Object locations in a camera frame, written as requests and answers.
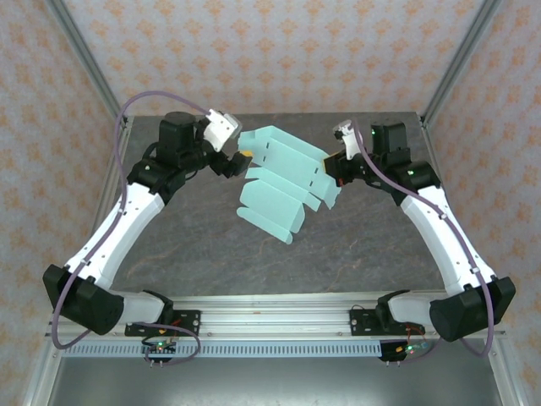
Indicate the aluminium frame post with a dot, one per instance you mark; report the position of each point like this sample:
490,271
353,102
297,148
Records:
84,59
460,59

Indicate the aluminium frame leg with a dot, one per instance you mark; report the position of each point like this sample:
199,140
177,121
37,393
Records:
40,376
505,372

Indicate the grey metal shelf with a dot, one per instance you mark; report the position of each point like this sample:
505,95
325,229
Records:
270,382

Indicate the teal paper box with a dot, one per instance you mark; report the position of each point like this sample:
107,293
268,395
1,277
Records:
279,186

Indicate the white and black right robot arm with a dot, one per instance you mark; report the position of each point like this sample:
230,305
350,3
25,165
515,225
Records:
431,228

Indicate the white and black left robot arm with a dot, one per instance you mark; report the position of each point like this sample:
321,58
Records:
127,220

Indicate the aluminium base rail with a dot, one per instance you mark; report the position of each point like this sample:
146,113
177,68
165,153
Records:
274,315

